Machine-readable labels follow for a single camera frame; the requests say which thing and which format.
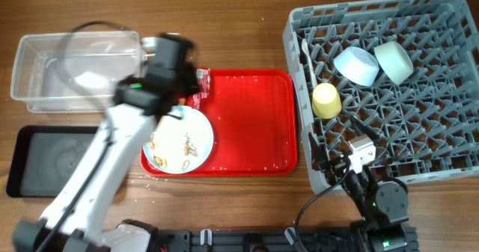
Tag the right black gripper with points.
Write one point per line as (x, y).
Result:
(334, 162)

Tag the yellow plastic cup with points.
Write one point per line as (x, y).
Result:
(326, 102)

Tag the light blue bowl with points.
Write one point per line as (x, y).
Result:
(357, 65)

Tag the green bowl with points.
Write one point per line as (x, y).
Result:
(394, 61)

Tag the white plastic spoon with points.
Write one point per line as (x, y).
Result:
(304, 46)

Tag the red snack wrapper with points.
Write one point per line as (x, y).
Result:
(203, 76)

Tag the light blue plate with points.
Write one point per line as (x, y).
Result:
(180, 120)

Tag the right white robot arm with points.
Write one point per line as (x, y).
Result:
(383, 205)

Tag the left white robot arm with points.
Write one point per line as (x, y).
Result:
(74, 220)

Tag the grey dishwasher rack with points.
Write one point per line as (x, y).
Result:
(428, 125)

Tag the red plastic serving tray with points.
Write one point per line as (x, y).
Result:
(252, 112)

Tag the clear plastic storage bin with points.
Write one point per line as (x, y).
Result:
(80, 77)

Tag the black rectangular tray bin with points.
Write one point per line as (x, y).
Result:
(45, 157)

